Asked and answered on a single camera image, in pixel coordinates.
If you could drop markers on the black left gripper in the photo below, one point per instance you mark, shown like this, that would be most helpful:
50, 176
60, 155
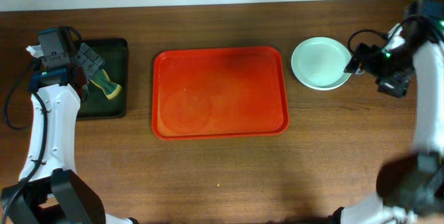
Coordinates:
87, 63

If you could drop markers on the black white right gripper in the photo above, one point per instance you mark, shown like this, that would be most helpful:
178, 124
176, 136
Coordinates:
393, 80

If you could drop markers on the yellow green sponge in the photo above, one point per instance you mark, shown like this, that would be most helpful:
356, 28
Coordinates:
102, 80

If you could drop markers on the light green plate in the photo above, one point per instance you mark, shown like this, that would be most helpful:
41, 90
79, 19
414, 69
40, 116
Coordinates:
321, 51

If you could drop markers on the white plate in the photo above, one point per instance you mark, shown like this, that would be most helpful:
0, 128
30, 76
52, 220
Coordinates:
320, 77

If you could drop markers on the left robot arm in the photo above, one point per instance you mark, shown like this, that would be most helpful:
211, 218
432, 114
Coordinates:
48, 189

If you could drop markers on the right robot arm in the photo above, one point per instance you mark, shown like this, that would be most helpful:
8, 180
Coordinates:
409, 187

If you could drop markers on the black rectangular water tray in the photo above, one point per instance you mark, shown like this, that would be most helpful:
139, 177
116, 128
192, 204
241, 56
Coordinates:
97, 106

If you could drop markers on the red plastic tray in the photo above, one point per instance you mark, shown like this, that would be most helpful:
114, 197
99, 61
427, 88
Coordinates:
217, 93

